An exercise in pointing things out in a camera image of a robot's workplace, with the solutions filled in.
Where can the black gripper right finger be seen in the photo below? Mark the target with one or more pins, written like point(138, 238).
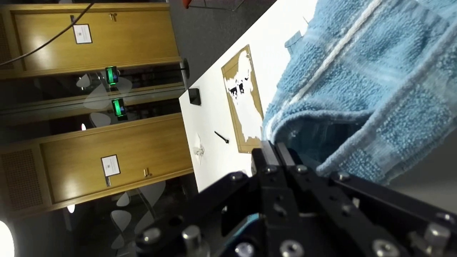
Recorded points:
point(361, 208)

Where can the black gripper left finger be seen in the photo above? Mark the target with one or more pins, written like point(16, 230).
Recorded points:
point(271, 200)

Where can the blue striped towel cloth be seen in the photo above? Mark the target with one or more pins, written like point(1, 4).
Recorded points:
point(371, 94)

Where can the small black pen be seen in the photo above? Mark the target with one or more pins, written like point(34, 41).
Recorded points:
point(221, 137)

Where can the small black table object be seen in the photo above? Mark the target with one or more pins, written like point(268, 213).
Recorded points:
point(194, 95)

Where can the small green glowing light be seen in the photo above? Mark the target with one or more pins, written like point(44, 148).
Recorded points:
point(111, 78)
point(118, 108)

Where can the wooden door with white label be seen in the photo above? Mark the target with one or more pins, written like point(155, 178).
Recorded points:
point(71, 161)
point(133, 37)

